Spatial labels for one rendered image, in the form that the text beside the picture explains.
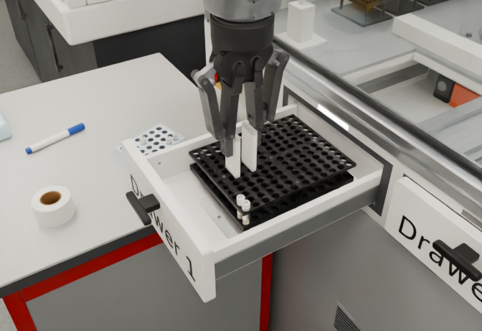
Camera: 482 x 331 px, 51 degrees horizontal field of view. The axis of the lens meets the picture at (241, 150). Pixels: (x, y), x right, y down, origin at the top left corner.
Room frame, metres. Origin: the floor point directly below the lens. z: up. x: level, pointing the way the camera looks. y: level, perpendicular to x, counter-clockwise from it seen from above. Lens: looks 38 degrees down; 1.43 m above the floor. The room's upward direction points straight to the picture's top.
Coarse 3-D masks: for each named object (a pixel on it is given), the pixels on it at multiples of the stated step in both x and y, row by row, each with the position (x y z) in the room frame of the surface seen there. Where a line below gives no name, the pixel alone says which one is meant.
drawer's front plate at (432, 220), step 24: (408, 192) 0.56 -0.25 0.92; (408, 216) 0.55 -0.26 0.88; (432, 216) 0.52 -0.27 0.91; (456, 216) 0.50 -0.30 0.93; (408, 240) 0.54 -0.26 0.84; (432, 240) 0.51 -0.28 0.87; (456, 240) 0.48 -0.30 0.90; (480, 240) 0.46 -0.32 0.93; (432, 264) 0.50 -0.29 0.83; (480, 264) 0.44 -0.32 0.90; (456, 288) 0.46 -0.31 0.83; (480, 288) 0.43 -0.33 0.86
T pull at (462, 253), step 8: (440, 240) 0.47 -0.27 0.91; (440, 248) 0.46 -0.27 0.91; (448, 248) 0.46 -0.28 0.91; (456, 248) 0.46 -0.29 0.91; (464, 248) 0.46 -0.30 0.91; (472, 248) 0.46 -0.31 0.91; (448, 256) 0.45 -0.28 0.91; (456, 256) 0.44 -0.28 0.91; (464, 256) 0.44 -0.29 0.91; (472, 256) 0.44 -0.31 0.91; (456, 264) 0.44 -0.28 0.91; (464, 264) 0.43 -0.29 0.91; (464, 272) 0.43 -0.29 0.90; (472, 272) 0.42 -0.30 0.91; (480, 272) 0.42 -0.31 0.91; (472, 280) 0.41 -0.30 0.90
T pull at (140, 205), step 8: (128, 192) 0.57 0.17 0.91; (128, 200) 0.56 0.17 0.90; (136, 200) 0.55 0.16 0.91; (144, 200) 0.55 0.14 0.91; (152, 200) 0.55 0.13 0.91; (136, 208) 0.53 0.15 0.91; (144, 208) 0.54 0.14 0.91; (152, 208) 0.54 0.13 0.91; (144, 216) 0.52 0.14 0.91; (144, 224) 0.51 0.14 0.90
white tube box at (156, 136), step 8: (152, 128) 0.90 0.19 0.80; (160, 128) 0.91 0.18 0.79; (168, 128) 0.90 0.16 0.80; (136, 136) 0.87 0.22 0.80; (144, 136) 0.88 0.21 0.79; (152, 136) 0.87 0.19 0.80; (160, 136) 0.87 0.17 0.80; (136, 144) 0.84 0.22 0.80; (152, 144) 0.84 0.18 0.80; (160, 144) 0.84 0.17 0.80; (120, 152) 0.81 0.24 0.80; (144, 152) 0.82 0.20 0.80; (152, 152) 0.82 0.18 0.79; (120, 160) 0.82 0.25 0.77
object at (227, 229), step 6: (204, 198) 0.62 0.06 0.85; (204, 204) 0.61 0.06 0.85; (210, 204) 0.61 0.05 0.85; (210, 210) 0.59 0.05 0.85; (216, 210) 0.59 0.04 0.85; (210, 216) 0.59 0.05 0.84; (216, 216) 0.58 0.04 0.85; (222, 216) 0.58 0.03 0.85; (216, 222) 0.57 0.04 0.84; (222, 222) 0.57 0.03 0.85; (222, 228) 0.56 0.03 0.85; (228, 228) 0.55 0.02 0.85; (228, 234) 0.54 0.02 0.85; (234, 234) 0.54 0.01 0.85
